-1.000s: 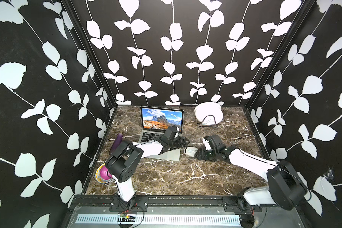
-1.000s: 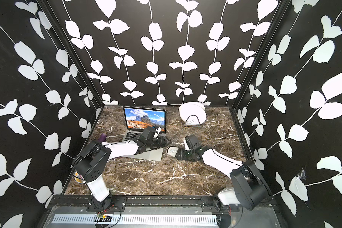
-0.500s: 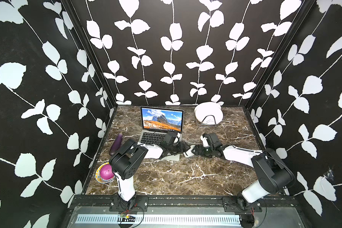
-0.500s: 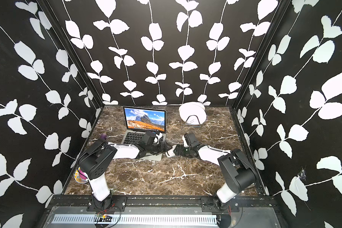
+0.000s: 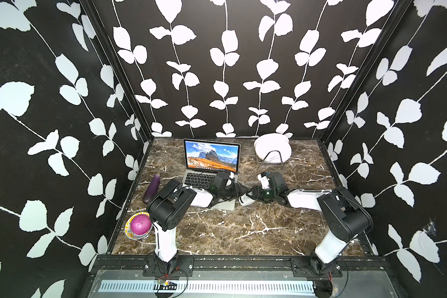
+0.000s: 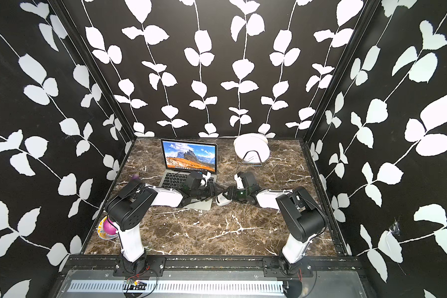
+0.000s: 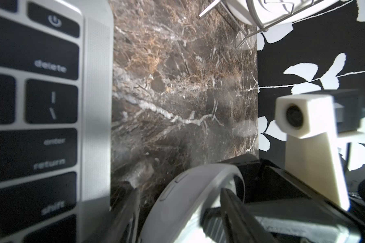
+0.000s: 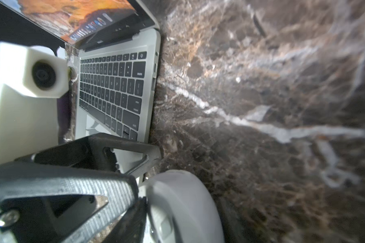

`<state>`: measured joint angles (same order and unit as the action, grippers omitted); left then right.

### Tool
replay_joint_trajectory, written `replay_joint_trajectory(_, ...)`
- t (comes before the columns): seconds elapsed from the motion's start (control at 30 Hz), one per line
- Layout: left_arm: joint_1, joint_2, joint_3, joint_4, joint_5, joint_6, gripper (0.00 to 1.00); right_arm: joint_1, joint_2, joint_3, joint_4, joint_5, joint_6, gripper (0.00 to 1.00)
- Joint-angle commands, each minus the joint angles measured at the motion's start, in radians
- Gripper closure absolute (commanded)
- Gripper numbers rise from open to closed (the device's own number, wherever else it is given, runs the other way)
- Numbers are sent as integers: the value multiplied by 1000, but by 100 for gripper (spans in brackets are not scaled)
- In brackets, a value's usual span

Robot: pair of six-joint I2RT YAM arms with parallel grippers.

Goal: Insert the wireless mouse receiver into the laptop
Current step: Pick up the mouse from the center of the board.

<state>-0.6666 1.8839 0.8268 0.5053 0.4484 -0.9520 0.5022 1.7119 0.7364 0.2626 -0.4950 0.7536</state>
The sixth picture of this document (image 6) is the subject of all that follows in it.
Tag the purple yellow toy bowl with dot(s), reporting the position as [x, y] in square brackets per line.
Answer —
[106, 229]

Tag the white wireless mouse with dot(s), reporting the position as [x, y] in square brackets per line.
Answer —
[221, 200]

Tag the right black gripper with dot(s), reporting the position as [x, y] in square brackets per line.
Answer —
[232, 194]

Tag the white plates stack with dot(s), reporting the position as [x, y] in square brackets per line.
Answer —
[252, 141]

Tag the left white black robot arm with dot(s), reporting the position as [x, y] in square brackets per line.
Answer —
[129, 206]

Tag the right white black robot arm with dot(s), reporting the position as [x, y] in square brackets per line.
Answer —
[302, 215]

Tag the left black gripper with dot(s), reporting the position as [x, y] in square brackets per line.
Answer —
[212, 192]

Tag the black wire plate rack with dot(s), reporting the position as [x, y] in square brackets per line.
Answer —
[249, 159]

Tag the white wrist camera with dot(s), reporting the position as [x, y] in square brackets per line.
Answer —
[239, 183]
[204, 178]

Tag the black front mounting rail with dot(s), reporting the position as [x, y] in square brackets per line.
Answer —
[271, 267]

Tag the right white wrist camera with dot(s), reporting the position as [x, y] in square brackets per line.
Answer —
[239, 183]

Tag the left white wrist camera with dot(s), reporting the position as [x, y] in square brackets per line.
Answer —
[204, 178]

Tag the white perforated cable duct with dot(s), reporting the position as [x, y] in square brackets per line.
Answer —
[269, 288]

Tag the silver open laptop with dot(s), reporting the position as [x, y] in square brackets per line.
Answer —
[184, 162]

